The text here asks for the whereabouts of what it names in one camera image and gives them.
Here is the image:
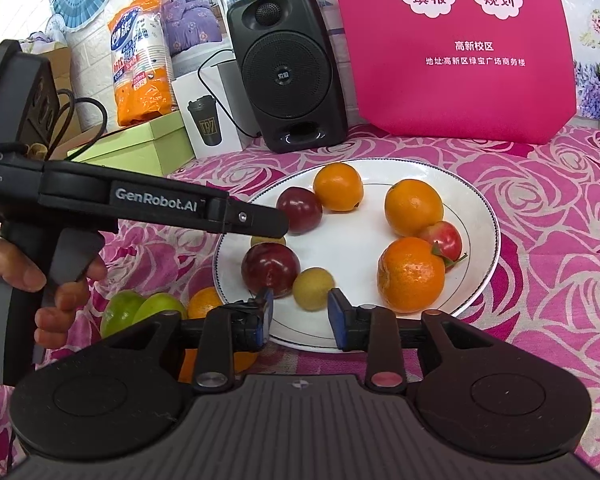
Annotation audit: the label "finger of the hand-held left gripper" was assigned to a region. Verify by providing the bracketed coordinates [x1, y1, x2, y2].
[207, 199, 291, 238]

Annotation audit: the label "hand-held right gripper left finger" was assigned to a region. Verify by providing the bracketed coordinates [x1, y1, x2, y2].
[97, 287, 276, 393]

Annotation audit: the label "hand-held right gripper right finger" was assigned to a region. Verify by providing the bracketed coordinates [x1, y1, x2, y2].
[327, 287, 493, 390]

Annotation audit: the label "dark red plum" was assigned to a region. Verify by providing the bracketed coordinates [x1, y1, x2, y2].
[276, 186, 324, 235]
[241, 242, 302, 300]

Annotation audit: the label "orange tangerine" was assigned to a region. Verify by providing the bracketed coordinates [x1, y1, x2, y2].
[187, 286, 226, 320]
[177, 347, 260, 386]
[313, 162, 365, 212]
[377, 237, 446, 315]
[384, 179, 445, 238]

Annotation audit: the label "white plate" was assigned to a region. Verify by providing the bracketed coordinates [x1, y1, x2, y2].
[212, 158, 501, 353]

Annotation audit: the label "green apple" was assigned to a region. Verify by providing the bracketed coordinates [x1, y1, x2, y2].
[100, 290, 148, 339]
[132, 294, 188, 326]

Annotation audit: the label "small red apple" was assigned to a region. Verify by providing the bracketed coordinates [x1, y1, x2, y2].
[419, 220, 468, 273]

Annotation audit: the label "person's left hand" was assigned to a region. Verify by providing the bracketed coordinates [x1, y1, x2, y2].
[0, 237, 108, 350]

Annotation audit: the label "light green box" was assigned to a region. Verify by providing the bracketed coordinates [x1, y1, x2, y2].
[67, 110, 197, 178]

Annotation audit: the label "orange paper cup pack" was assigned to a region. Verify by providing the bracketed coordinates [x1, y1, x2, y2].
[109, 0, 176, 128]

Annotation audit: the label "white cup box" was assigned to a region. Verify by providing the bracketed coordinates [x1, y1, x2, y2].
[171, 72, 243, 158]

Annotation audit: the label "open cardboard box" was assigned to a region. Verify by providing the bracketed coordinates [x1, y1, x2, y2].
[22, 42, 83, 146]

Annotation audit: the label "black speaker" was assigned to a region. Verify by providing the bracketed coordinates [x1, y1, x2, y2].
[226, 0, 348, 155]

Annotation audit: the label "purple bedding poster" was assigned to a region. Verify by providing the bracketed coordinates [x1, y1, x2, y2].
[157, 0, 228, 78]

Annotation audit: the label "artificial flowers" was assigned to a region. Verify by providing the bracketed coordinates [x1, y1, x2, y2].
[17, 15, 71, 56]

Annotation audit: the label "pink floral tablecloth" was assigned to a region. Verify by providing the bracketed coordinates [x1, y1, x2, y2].
[0, 122, 600, 480]

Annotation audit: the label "pink tote bag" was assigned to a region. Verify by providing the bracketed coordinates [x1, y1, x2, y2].
[327, 0, 578, 145]

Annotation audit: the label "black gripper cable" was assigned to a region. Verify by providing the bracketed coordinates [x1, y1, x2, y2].
[27, 89, 108, 161]

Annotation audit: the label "black speaker cable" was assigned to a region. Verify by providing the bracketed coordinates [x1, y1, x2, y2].
[197, 47, 261, 138]

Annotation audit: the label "floral wall poster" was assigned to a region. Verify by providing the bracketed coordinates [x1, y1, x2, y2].
[572, 0, 600, 122]

